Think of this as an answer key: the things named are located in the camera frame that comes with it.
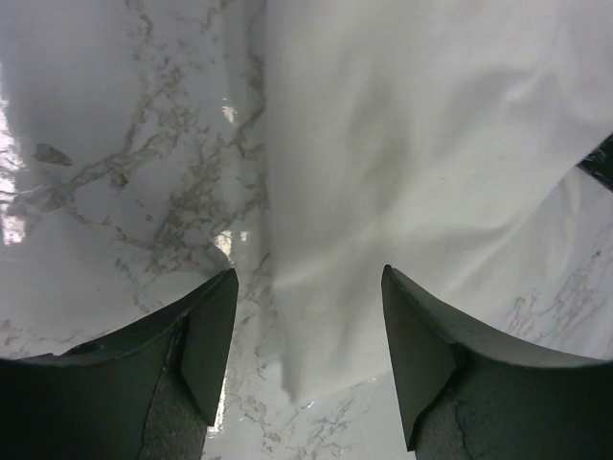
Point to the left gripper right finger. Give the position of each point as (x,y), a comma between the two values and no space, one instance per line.
(466,390)

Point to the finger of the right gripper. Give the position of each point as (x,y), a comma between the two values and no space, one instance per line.
(599,163)

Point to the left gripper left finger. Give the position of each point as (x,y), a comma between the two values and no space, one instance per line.
(147,391)

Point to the white t shirt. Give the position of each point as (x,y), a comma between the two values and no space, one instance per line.
(440,137)

